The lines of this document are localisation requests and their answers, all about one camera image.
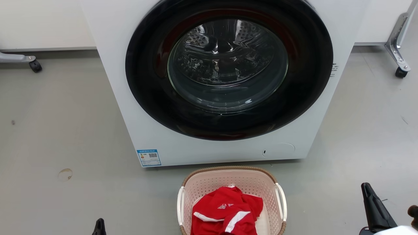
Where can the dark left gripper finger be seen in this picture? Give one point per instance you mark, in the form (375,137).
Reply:
(99,228)

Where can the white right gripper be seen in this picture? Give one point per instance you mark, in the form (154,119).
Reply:
(398,231)

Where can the beige perforated laundry basket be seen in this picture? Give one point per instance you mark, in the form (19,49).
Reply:
(222,179)

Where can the blue energy label sticker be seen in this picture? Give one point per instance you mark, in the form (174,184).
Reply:
(149,158)

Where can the red shirt with white stripes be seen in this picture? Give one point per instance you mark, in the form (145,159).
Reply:
(222,209)

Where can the black round washer door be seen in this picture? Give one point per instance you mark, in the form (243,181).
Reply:
(143,85)

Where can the white front-load washing machine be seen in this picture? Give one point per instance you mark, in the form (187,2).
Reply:
(114,65)

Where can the grey leg with black caster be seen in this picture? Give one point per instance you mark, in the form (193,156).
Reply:
(13,58)

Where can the metal frame with black caster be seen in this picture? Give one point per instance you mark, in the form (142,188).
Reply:
(396,49)

